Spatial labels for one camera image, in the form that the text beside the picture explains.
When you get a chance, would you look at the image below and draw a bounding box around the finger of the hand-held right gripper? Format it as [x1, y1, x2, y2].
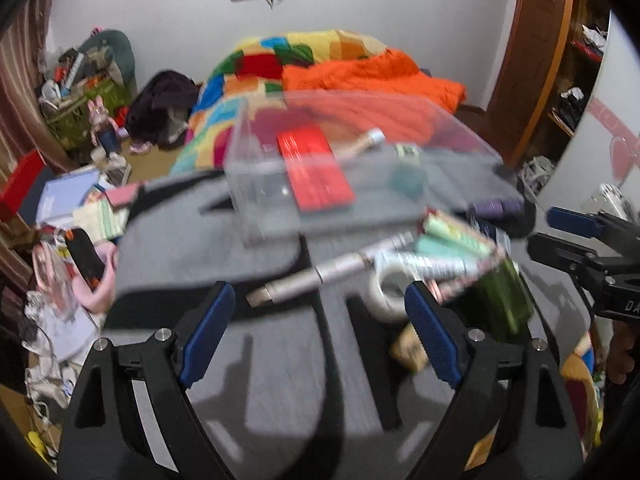
[546, 207, 640, 242]
[527, 232, 609, 282]

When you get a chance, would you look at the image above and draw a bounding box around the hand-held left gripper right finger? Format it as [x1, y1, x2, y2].
[402, 280, 586, 480]

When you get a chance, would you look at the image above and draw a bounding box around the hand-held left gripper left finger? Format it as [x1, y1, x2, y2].
[57, 280, 238, 480]

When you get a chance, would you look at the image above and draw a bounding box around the mint green tube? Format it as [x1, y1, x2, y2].
[415, 237, 496, 272]
[422, 210, 501, 261]

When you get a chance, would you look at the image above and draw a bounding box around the clear plastic box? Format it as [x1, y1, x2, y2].
[222, 91, 506, 247]

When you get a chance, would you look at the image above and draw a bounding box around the person's right hand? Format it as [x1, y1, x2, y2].
[604, 320, 640, 387]

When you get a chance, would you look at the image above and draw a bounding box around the tan small packet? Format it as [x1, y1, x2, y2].
[390, 322, 431, 372]

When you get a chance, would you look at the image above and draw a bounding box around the white tape roll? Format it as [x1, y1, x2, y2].
[367, 260, 416, 322]

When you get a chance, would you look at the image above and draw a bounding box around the dark green box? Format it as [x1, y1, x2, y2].
[460, 260, 534, 344]

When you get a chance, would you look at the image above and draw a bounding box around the white squeeze tube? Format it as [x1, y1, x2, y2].
[375, 250, 481, 282]

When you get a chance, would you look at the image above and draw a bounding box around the purple small bottle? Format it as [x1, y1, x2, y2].
[467, 199, 526, 221]

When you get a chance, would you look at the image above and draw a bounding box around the white board with pink print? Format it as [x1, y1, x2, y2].
[537, 10, 640, 241]

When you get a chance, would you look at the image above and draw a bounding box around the grey black-striped garment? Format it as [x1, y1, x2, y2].
[102, 160, 556, 480]

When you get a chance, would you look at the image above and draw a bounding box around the pink bag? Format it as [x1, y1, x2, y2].
[75, 245, 122, 312]

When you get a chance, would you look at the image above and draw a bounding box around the silver pen-shaped tube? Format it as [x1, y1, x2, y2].
[246, 232, 416, 309]

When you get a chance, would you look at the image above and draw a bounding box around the black flat case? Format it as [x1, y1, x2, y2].
[65, 228, 107, 282]

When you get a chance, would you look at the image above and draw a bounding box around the wooden shelf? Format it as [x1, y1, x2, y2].
[547, 0, 615, 137]

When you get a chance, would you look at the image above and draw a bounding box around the pale green book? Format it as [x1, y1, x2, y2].
[74, 200, 127, 242]

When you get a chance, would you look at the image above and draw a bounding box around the pink book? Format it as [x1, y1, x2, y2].
[105, 182, 144, 209]

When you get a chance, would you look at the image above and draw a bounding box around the green-capped bottle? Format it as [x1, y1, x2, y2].
[392, 142, 429, 199]

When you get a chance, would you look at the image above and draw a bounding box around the wooden door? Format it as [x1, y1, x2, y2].
[482, 0, 576, 162]

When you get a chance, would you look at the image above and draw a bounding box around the red flat packet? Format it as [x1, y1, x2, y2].
[276, 127, 356, 212]

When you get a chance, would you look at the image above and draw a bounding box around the white blue book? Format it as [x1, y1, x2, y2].
[37, 170, 102, 227]

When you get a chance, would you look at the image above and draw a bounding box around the beige silver-capped tube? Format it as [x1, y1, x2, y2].
[345, 129, 386, 159]

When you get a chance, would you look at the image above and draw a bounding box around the dark clothes pile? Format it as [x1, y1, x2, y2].
[125, 71, 201, 149]

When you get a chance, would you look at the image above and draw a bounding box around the pink rabbit toy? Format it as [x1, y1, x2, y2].
[87, 95, 124, 157]

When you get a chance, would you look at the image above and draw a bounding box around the red box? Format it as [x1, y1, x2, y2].
[0, 150, 47, 222]

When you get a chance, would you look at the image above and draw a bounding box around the green storage bag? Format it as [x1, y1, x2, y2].
[45, 75, 136, 151]

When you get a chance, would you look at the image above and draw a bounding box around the orange puffer jacket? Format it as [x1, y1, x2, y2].
[282, 49, 467, 117]

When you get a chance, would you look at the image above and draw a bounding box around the colourful patchwork blanket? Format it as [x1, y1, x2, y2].
[170, 30, 468, 176]

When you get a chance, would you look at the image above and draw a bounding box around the grey curved pillow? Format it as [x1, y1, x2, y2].
[80, 30, 136, 92]

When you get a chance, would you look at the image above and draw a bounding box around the striped brown curtain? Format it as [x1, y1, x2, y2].
[0, 0, 76, 176]

